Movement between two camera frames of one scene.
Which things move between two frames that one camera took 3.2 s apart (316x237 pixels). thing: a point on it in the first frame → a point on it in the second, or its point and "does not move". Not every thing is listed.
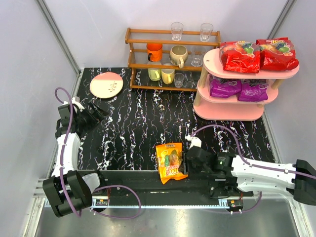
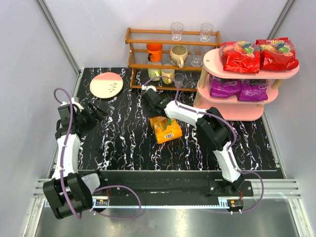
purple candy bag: (253, 90) does not move
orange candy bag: (170, 162) → (165, 129)
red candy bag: (277, 54) does not move
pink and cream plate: (106, 85) does not move
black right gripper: (188, 161) → (153, 108)
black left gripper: (89, 112) does not move
